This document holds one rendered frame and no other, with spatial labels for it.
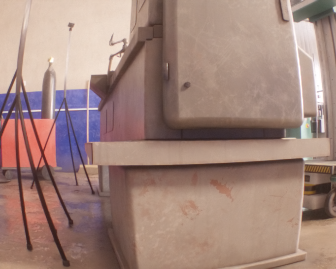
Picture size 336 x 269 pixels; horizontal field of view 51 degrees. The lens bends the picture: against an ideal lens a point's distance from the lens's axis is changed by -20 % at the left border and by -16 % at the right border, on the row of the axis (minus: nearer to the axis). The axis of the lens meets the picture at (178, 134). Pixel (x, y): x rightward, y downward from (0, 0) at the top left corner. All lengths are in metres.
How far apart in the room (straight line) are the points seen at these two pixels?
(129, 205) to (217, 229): 0.29
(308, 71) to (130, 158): 0.73
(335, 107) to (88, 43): 4.95
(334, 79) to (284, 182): 1.39
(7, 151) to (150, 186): 3.91
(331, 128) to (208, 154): 1.53
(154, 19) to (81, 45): 5.46
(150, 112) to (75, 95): 5.37
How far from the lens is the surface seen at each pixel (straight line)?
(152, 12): 1.32
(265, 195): 1.33
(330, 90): 2.65
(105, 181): 3.59
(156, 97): 1.25
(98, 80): 2.46
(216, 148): 1.22
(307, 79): 1.48
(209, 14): 1.25
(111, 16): 6.91
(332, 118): 2.63
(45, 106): 5.25
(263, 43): 1.29
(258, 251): 1.37
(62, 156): 6.55
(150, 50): 1.28
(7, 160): 5.00
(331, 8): 2.54
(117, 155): 1.16
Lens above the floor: 0.46
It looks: 1 degrees up
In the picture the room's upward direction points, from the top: 1 degrees counter-clockwise
